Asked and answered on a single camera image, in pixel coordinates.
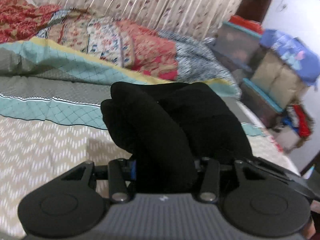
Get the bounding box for black pants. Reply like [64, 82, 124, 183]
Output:
[100, 82, 253, 194]

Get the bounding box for red clothes pile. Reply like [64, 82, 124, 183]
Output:
[281, 99, 315, 140]

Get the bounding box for lower teal-rimmed box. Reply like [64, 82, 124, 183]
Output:
[240, 78, 283, 128]

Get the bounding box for tan cardboard box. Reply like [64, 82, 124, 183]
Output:
[251, 50, 308, 108]

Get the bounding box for patterned bedspread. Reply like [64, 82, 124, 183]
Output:
[0, 36, 301, 239]

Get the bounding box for blue cloth bundle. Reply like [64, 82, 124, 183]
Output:
[259, 29, 319, 86]

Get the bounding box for teal-rimmed storage box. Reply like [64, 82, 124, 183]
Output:
[206, 22, 266, 84]

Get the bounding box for patchwork floral quilt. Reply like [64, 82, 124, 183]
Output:
[1, 0, 241, 98]

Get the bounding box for dark wooden wardrobe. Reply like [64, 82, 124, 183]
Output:
[235, 0, 272, 23]

